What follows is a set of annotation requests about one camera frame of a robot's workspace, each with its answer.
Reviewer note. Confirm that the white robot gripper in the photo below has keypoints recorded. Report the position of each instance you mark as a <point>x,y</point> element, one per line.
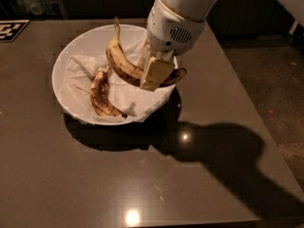
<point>169,28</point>

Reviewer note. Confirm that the spotted ripe banana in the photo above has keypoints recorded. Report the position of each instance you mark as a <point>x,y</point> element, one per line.
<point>128,71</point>
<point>99,96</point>

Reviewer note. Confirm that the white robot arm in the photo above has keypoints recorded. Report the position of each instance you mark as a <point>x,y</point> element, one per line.
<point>197,11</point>

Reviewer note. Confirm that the white round bowl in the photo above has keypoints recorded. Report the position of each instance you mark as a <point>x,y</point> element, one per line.
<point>85,45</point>

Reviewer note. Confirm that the white crumpled paper towel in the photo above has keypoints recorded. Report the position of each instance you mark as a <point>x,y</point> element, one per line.
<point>139,102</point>

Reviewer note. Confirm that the white plastic milk jug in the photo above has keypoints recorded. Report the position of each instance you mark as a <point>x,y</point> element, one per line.
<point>36,7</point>

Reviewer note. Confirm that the black white fiducial marker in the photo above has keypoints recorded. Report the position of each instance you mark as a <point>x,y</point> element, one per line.
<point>10,29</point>

